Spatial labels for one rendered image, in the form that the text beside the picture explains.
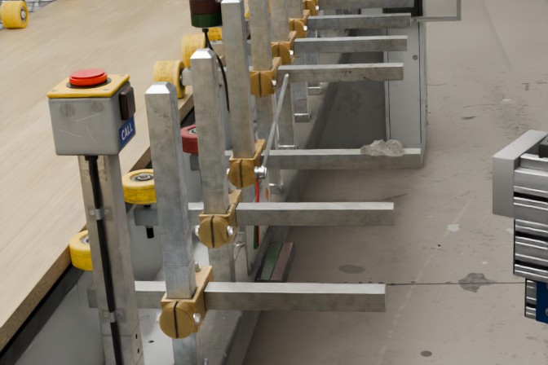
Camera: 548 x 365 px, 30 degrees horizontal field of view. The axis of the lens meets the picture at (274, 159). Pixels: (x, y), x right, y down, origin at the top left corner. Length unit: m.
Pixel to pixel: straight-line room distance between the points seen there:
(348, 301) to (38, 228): 0.48
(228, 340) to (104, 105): 0.65
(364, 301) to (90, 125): 0.55
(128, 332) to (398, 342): 1.88
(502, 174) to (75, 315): 0.68
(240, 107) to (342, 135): 2.58
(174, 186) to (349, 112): 3.04
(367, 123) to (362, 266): 1.09
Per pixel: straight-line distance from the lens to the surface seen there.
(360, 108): 4.38
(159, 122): 1.35
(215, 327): 1.66
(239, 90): 1.85
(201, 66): 1.58
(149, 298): 1.51
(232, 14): 1.81
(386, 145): 1.90
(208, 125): 1.61
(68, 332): 1.61
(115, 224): 1.13
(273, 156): 1.92
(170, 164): 1.37
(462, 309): 3.17
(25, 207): 1.68
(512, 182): 1.48
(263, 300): 1.47
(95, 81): 1.08
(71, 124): 1.08
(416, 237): 3.65
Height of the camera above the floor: 1.49
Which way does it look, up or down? 19 degrees down
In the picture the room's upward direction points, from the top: 4 degrees counter-clockwise
